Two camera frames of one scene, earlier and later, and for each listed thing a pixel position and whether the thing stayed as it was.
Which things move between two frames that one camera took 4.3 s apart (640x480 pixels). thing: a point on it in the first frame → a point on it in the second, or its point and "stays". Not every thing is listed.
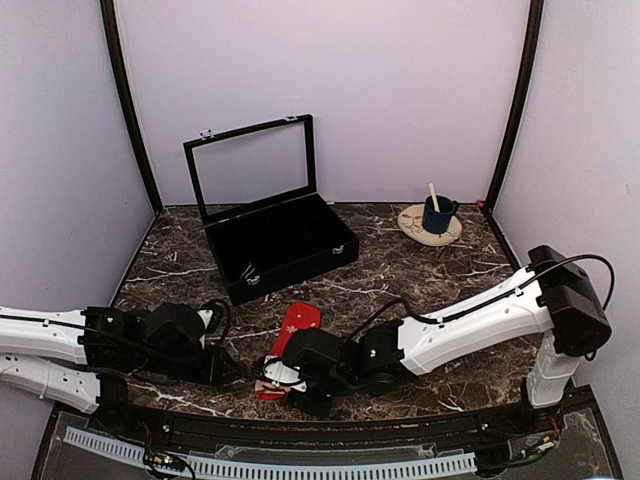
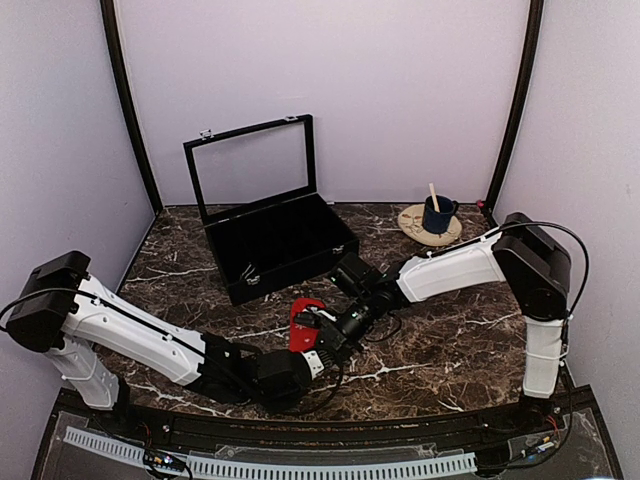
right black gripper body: x=335 y=385 → x=346 y=337
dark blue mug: x=439 y=222 stays
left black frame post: x=108 y=12 stays
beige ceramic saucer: x=410 y=221 stays
